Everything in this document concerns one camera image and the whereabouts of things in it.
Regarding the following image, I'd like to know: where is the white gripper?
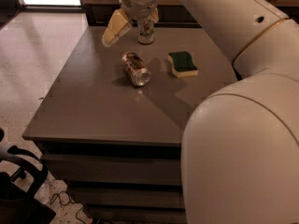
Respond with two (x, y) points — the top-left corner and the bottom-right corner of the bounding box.
(102, 0), (159, 48)

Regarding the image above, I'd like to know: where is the orange soda can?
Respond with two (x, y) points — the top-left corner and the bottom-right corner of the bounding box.
(121, 52), (150, 87)

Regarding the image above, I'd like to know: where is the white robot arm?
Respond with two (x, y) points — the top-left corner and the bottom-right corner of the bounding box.
(179, 0), (299, 224)

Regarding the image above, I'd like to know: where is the white green soda can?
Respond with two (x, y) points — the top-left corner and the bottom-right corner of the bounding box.
(137, 19), (154, 44)

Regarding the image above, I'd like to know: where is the green yellow sponge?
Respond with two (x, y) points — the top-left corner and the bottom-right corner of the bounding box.
(167, 51), (198, 78)

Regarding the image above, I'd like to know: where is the grey drawer cabinet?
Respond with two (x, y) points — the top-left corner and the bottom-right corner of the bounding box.
(23, 27), (235, 224)

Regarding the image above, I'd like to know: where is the black office chair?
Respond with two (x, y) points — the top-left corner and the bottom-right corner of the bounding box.
(0, 128), (56, 224)

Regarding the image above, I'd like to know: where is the black floor cable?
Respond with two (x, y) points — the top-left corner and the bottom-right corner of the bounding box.
(49, 190), (94, 224)

